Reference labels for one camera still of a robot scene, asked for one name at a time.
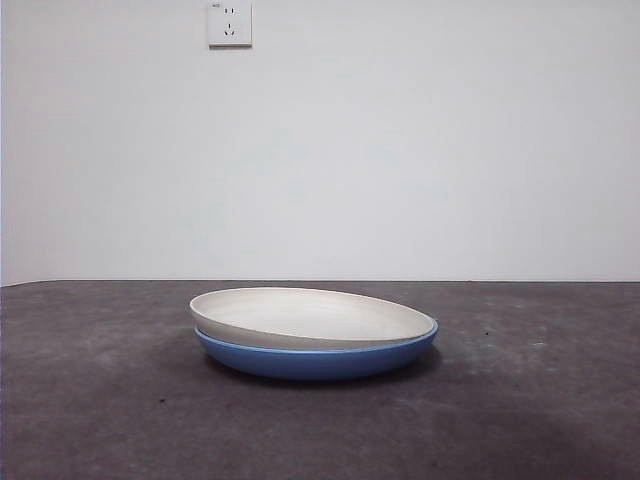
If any blue round plate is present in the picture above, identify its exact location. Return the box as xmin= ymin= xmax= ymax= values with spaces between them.
xmin=193 ymin=319 xmax=441 ymax=384

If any white round plate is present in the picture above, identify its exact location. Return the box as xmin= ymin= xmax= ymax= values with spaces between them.
xmin=188 ymin=286 xmax=438 ymax=347

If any white wall socket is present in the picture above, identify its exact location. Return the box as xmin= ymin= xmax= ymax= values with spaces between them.
xmin=207 ymin=0 xmax=253 ymax=50

